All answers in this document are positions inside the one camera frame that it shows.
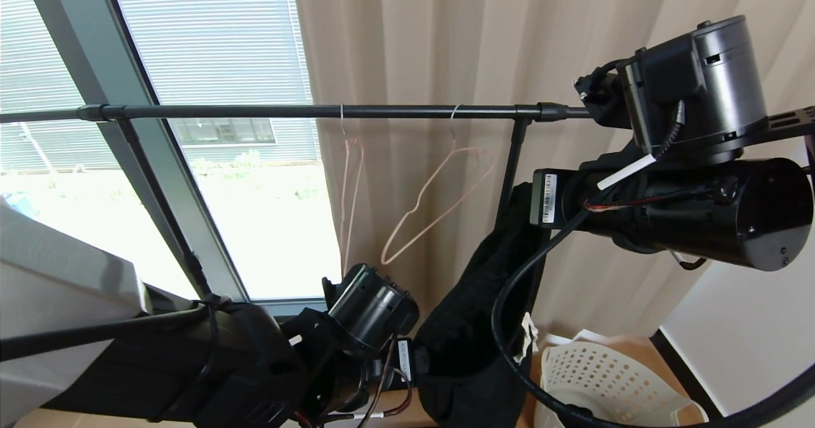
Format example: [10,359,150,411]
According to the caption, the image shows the beige curtain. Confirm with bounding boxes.
[290,0,815,352]

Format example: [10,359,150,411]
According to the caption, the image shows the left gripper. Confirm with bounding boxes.
[311,336,435,426]

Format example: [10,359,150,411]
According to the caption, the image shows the white laundry basket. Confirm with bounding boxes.
[534,329,709,428]

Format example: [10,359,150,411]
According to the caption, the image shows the pink clothes hanger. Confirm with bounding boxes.
[338,104,365,271]
[380,106,497,267]

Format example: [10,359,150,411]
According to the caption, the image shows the window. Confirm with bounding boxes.
[0,0,343,318]

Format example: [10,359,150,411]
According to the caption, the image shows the black clothes rack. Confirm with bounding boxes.
[0,102,596,301]

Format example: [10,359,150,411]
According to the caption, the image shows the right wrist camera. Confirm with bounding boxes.
[575,59,637,131]

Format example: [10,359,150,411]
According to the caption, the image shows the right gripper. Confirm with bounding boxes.
[531,151,815,273]

